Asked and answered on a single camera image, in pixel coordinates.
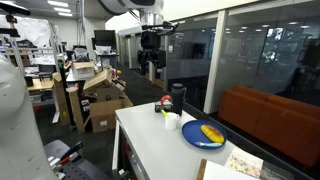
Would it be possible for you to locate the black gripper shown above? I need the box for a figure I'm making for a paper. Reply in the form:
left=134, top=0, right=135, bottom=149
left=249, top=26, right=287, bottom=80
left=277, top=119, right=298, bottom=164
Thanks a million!
left=137, top=30, right=168, bottom=80

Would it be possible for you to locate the white box with cardboard lid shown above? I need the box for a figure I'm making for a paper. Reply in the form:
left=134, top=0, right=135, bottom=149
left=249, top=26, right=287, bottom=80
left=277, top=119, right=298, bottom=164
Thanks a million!
left=71, top=61, right=96, bottom=81

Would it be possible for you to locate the blue plate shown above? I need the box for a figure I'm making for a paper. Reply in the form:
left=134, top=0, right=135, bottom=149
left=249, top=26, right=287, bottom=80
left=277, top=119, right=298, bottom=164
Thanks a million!
left=181, top=119, right=228, bottom=150

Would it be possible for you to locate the red and black bottle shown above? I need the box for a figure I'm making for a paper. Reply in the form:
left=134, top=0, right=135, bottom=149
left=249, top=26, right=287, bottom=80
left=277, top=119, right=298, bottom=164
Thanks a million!
left=154, top=94, right=174, bottom=114

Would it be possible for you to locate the wooden desk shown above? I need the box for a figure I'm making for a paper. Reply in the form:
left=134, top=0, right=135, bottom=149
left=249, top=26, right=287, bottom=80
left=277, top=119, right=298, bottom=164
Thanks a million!
left=26, top=78, right=56, bottom=93

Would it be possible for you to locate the light blue spoon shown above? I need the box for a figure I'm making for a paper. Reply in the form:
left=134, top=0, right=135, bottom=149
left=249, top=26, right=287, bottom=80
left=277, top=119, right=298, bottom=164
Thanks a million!
left=194, top=141, right=224, bottom=148

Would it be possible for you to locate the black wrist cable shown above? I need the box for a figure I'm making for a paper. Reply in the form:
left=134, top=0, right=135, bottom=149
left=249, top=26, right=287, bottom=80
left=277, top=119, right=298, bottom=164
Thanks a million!
left=141, top=20, right=180, bottom=37

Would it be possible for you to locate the flat cardboard panel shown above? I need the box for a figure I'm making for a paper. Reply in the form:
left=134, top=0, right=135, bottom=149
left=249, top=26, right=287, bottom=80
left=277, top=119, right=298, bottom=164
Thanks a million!
left=52, top=72, right=71, bottom=126

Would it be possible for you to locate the black clamp with orange handle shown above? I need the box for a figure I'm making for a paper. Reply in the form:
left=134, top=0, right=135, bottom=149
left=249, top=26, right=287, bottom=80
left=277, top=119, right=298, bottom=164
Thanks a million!
left=49, top=141, right=85, bottom=172

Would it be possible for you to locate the large open cardboard box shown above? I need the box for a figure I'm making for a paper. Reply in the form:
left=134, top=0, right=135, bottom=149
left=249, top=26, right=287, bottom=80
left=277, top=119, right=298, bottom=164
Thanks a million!
left=89, top=95, right=134, bottom=134

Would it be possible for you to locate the printed paper sheet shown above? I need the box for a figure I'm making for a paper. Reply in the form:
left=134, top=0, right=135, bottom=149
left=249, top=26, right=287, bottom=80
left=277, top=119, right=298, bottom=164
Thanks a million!
left=223, top=146, right=264, bottom=179

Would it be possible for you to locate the tilted cardboard flap box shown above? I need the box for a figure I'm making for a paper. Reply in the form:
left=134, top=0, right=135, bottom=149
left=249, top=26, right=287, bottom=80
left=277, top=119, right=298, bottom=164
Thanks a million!
left=82, top=69, right=114, bottom=91

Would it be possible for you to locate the tall narrow cardboard piece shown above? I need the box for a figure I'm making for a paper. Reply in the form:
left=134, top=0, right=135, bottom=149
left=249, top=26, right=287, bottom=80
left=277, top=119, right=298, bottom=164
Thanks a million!
left=65, top=86, right=86, bottom=135

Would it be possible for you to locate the white mug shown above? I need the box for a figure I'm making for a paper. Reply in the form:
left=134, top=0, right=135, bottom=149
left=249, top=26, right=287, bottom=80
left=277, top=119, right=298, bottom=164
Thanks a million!
left=164, top=112, right=181, bottom=131

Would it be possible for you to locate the orange sofa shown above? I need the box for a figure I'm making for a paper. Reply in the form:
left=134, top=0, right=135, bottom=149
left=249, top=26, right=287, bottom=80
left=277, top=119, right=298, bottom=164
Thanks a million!
left=218, top=85, right=320, bottom=169

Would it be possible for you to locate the white notebook with brown edge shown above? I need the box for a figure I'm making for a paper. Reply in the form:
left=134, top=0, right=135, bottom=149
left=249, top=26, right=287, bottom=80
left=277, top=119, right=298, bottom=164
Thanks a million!
left=196, top=158, right=261, bottom=180

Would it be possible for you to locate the yellow-green marker in mug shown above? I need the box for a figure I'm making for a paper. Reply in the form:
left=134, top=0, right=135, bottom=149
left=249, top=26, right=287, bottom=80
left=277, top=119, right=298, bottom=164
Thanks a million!
left=160, top=109, right=171, bottom=120

